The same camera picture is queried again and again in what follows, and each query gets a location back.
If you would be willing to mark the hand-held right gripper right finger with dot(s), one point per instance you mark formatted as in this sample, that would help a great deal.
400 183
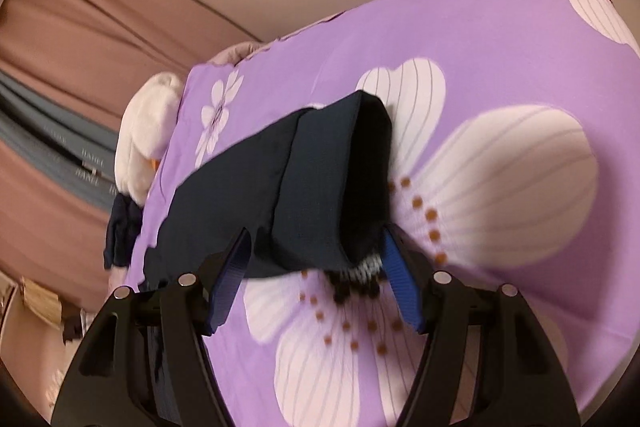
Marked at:
405 284

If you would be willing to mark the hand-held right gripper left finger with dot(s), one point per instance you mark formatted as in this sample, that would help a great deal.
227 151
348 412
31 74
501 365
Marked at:
227 279

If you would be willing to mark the navy blue jacket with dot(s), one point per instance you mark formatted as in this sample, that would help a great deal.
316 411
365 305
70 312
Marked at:
300 187

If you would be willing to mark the folded navy blue garment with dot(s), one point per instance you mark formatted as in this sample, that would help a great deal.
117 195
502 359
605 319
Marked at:
120 229

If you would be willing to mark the white plush toy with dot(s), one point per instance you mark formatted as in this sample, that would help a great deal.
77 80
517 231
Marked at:
145 137

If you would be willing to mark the cardboard box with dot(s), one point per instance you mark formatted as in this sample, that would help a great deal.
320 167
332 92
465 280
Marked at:
32 302

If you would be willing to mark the beige under sheet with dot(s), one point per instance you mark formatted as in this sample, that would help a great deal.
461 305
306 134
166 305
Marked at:
240 52

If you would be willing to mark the grey-green printed cloth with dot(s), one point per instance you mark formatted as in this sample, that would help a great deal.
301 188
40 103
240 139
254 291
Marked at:
45 127

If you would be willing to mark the purple floral bed sheet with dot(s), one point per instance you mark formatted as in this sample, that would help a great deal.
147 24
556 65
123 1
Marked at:
500 57

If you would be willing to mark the pinkish brown curtain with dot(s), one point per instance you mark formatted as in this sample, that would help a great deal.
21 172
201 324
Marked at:
75 32

